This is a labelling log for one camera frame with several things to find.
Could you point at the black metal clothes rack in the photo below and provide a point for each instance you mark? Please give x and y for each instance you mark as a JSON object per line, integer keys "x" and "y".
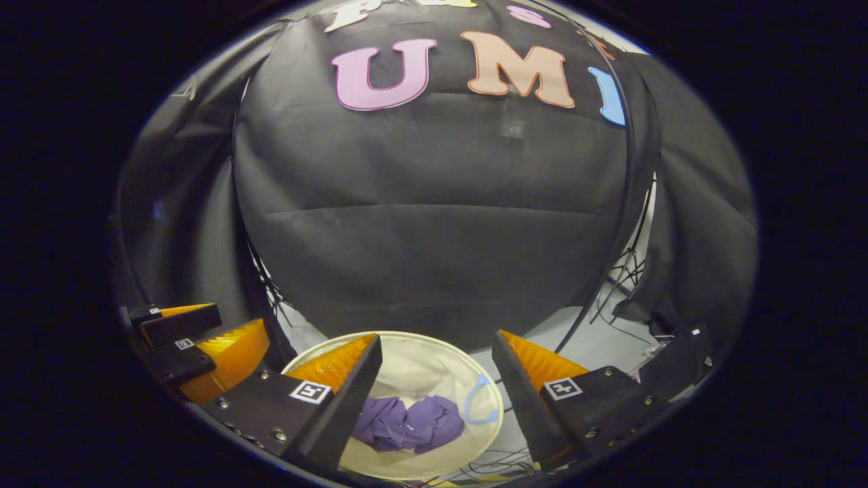
{"x": 630, "y": 135}

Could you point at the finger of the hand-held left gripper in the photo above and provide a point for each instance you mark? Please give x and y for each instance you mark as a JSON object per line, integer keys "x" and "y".
{"x": 183, "y": 324}
{"x": 180, "y": 359}

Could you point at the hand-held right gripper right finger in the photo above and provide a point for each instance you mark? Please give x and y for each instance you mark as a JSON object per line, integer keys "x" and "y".
{"x": 529, "y": 407}

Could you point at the cream fabric laundry hamper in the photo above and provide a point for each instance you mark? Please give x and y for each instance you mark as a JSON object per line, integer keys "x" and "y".
{"x": 420, "y": 369}

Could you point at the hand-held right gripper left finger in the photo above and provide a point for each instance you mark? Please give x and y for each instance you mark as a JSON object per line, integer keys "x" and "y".
{"x": 346, "y": 413}

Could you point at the black box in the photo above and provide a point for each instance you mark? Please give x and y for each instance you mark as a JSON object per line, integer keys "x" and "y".
{"x": 678, "y": 359}

